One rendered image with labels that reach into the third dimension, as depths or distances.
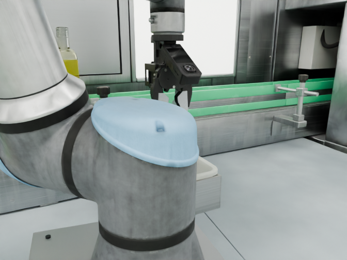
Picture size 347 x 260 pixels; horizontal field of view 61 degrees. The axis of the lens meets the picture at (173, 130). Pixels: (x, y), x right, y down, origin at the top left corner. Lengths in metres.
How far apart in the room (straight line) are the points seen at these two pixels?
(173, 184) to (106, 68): 0.70
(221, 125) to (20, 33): 0.73
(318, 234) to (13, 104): 0.56
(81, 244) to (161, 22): 0.44
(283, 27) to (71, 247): 1.17
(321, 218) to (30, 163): 0.57
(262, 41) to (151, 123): 1.08
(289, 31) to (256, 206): 0.90
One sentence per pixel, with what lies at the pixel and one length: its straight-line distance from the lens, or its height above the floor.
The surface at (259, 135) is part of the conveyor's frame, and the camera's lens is 1.08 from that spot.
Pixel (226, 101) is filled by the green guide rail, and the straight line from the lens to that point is 0.98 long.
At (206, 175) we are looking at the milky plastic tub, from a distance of 0.62.
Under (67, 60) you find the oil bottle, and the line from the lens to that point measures 0.78.
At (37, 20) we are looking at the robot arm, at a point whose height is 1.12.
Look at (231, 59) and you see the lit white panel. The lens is 1.17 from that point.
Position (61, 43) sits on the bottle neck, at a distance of 0.80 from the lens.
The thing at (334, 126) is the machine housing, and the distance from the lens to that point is 1.23.
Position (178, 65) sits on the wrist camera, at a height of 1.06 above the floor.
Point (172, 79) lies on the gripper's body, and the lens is 0.65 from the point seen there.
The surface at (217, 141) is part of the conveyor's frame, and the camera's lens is 0.97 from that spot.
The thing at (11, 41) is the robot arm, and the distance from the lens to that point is 0.34.
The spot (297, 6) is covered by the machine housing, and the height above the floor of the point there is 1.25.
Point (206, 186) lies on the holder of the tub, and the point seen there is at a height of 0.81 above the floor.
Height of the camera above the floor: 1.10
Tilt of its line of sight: 16 degrees down
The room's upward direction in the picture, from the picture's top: straight up
